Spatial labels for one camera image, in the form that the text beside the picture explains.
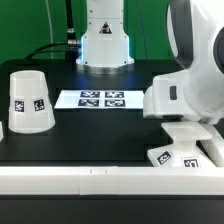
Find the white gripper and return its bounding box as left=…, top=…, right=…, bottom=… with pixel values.
left=143, top=73, right=200, bottom=121

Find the white lamp base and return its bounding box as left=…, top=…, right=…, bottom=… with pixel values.
left=147, top=121, right=214, bottom=168

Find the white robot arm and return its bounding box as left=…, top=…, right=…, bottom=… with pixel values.
left=76, top=0, right=224, bottom=124

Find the white lamp shade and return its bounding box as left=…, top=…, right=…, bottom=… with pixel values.
left=8, top=70, right=55, bottom=134

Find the white marker sheet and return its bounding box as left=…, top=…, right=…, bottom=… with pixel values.
left=54, top=90, right=144, bottom=109

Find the white right rail bar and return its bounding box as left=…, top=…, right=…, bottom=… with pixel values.
left=201, top=125, right=224, bottom=167

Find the white rail bar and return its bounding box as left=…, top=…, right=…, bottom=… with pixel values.
left=201, top=125, right=224, bottom=167
left=0, top=167, right=224, bottom=195

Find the black cable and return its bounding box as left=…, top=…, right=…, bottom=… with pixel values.
left=24, top=40, right=82, bottom=60

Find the white front rail bar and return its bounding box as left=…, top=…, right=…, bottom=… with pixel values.
left=0, top=167, right=224, bottom=195

